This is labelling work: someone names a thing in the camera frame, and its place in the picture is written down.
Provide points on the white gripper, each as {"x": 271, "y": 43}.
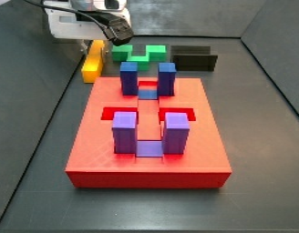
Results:
{"x": 75, "y": 19}

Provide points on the yellow long block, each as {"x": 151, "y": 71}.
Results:
{"x": 92, "y": 67}

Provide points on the red base board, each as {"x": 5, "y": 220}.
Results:
{"x": 96, "y": 166}

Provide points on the green zigzag block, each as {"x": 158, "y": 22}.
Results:
{"x": 128, "y": 53}

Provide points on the dark blue U block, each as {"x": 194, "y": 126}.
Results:
{"x": 147, "y": 89}

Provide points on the purple U block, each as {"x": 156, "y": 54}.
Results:
{"x": 143, "y": 136}

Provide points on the black metal bracket holder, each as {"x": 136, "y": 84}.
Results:
{"x": 192, "y": 58}

